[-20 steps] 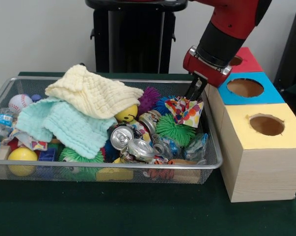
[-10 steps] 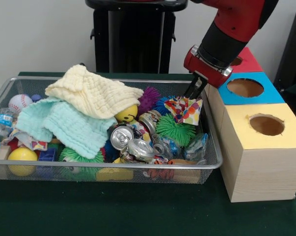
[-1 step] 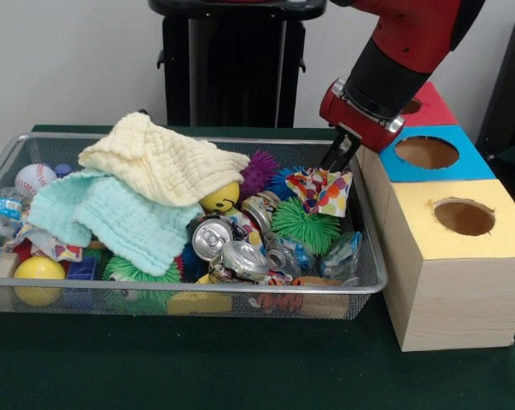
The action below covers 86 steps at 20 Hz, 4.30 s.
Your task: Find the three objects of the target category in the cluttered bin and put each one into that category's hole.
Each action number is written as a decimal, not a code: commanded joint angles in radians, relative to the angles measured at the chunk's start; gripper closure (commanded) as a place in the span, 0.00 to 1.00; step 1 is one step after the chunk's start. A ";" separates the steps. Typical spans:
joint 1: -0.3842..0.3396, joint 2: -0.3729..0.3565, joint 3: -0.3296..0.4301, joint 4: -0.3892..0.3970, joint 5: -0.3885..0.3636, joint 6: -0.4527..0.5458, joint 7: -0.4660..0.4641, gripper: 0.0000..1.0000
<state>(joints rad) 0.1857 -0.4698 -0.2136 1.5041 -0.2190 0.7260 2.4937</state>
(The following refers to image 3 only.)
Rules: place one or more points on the polka dot colourful cloth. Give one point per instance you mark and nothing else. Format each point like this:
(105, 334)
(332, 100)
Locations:
(321, 192)

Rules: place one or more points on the crushed silver can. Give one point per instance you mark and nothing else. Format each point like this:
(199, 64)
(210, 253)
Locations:
(244, 259)

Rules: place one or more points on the black chair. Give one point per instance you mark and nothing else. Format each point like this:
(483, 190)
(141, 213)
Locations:
(513, 102)

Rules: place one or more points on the wooden box with three holes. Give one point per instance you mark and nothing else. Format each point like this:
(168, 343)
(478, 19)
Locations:
(462, 290)

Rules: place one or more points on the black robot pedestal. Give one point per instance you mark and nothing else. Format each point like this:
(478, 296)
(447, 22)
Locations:
(231, 68)

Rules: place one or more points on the plain yellow ball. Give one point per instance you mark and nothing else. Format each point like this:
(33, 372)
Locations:
(40, 275)

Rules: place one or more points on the cream yellow cloth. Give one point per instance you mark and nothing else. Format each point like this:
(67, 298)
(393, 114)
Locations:
(163, 162)

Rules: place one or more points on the large green spiky ball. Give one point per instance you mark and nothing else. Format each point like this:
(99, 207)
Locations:
(307, 226)

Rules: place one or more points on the clear shallow mesh bin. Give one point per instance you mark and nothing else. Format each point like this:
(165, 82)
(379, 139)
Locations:
(364, 248)

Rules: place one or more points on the yellow smiley ball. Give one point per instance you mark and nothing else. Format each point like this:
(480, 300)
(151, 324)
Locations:
(223, 199)

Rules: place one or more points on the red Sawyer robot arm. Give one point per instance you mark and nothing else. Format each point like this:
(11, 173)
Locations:
(411, 51)

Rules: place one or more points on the blue spiky ball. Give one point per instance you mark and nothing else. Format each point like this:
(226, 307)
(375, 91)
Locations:
(281, 184)

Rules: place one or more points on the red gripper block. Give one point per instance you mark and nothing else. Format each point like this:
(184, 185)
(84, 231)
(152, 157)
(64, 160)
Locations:
(359, 120)

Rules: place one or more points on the mint green cloth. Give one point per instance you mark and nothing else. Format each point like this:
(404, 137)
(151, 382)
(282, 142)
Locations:
(120, 218)

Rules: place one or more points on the silver can with dark rim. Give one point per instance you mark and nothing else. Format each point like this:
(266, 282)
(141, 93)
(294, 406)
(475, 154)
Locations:
(213, 238)

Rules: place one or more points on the purple spiky ball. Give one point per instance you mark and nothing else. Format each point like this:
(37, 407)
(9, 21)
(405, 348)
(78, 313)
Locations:
(259, 171)

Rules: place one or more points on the white baseball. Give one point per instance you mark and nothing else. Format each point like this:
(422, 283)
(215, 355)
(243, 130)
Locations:
(35, 179)

